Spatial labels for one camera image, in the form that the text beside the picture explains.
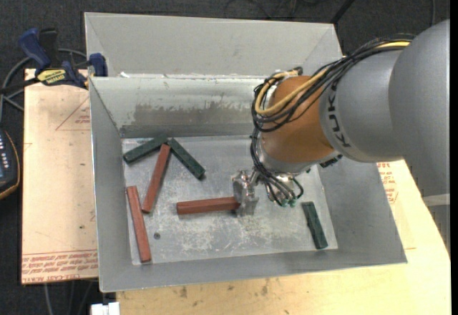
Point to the red-brown block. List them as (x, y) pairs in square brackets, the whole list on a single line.
[(207, 205), (156, 179), (139, 224)]

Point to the dark green flat block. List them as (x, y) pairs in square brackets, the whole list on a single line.
[(315, 225), (145, 149), (187, 158)]

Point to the grey metal bin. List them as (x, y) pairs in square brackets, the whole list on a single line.
[(200, 56)]

